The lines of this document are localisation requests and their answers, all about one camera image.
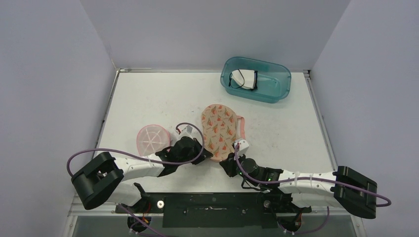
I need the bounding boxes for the floral mesh laundry bag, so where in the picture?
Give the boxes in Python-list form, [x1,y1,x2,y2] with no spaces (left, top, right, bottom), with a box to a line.
[201,104,246,162]

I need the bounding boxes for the teal plastic bin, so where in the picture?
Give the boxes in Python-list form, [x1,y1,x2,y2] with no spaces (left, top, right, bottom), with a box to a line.
[220,56,292,103]

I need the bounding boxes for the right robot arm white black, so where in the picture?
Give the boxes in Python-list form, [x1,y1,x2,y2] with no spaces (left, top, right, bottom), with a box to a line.
[220,153,377,219]

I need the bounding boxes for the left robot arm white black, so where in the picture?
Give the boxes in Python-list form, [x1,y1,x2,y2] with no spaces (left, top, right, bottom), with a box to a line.
[70,136,213,213]

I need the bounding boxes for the pink round mesh laundry bag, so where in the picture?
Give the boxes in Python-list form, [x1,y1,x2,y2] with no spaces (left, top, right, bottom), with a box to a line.
[136,124,170,157]

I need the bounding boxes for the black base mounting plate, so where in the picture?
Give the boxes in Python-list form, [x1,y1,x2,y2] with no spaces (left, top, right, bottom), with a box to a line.
[116,192,312,229]

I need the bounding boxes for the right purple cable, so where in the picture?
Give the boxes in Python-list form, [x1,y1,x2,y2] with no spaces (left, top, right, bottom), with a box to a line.
[234,144,392,208]

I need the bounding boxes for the purple cable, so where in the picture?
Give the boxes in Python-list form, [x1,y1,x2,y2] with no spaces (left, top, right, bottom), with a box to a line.
[66,122,206,177]
[234,144,392,208]

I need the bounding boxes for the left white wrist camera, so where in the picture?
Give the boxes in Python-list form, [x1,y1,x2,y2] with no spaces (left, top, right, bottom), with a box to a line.
[179,125,195,139]

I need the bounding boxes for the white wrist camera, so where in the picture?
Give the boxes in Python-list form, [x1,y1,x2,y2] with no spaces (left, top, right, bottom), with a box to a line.
[233,138,250,157]
[179,125,195,139]

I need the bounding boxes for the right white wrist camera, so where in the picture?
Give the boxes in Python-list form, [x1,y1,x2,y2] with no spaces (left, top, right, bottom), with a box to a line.
[233,138,250,157]

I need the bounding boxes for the white bra black straps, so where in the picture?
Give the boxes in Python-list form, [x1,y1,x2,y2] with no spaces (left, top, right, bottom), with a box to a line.
[228,69,259,90]

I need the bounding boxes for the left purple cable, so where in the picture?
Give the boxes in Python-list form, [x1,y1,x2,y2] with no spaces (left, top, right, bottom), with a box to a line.
[66,122,206,177]

